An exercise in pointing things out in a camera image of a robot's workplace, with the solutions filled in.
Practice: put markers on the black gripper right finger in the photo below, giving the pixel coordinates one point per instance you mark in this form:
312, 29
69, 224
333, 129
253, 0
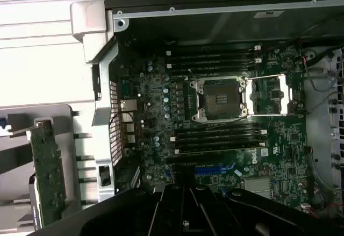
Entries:
242, 214

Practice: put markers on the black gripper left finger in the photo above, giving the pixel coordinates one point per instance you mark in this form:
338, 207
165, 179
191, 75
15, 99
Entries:
121, 214

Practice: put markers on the blue expansion slot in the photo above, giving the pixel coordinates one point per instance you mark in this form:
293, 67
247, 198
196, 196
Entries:
209, 170

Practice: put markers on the black RAM slot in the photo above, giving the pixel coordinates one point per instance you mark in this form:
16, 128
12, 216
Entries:
215, 135
215, 128
212, 52
215, 149
209, 71
212, 65
215, 142
212, 58

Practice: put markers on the long black expansion slot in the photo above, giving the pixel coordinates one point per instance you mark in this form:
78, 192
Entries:
193, 159

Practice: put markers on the silver chipset heat sink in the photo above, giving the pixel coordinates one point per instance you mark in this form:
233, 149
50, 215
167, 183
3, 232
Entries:
258, 188

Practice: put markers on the green motherboard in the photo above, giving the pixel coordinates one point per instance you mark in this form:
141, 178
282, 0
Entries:
290, 139

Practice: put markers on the thin metal locking lever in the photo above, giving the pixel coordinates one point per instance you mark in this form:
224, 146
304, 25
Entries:
194, 76
223, 122

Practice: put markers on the open black PC case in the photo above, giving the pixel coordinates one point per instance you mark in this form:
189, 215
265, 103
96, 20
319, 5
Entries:
104, 117

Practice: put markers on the grey parts rack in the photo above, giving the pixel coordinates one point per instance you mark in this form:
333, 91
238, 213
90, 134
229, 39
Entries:
65, 116

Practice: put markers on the CPU socket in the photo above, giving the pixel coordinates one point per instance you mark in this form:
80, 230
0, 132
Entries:
220, 96

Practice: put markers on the metal socket cover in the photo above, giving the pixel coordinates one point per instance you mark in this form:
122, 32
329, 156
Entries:
286, 96

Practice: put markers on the hard disk with blue carrier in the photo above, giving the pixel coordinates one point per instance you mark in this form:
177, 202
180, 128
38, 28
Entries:
2, 123

